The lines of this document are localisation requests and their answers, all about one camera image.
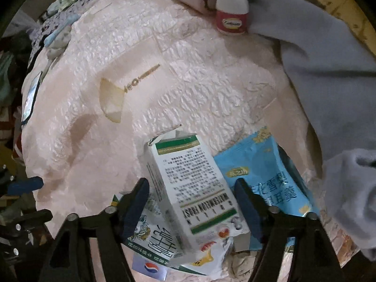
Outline light blue snack packet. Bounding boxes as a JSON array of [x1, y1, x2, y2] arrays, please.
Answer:
[[213, 126, 321, 253]]

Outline white green printed packet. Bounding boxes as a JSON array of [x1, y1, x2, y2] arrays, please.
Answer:
[[113, 192, 235, 277]]

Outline white bottle pink label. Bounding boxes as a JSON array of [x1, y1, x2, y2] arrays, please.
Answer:
[[215, 0, 250, 35]]

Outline black-edged smartphone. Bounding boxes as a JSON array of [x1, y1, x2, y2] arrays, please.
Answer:
[[20, 72, 43, 124]]

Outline blue grey patterned cloth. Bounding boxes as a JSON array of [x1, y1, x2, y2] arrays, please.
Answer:
[[28, 3, 77, 74]]

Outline white packet round logo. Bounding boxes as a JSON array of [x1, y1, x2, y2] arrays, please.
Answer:
[[132, 254, 169, 281]]

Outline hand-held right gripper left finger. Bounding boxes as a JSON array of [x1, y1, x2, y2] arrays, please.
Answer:
[[38, 177, 150, 282]]

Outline white carton green stripes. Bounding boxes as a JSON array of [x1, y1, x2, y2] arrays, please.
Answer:
[[145, 125, 250, 256]]

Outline grey-blue fleece blanket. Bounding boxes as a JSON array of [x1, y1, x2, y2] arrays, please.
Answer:
[[247, 0, 376, 262]]

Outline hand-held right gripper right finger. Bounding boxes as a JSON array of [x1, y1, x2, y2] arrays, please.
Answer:
[[233, 178, 345, 282]]

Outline yellow frilled pillow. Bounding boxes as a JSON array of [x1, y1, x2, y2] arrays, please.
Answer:
[[261, 0, 376, 50]]

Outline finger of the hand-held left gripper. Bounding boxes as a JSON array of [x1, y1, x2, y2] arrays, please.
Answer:
[[0, 163, 44, 200], [0, 208, 54, 241]]

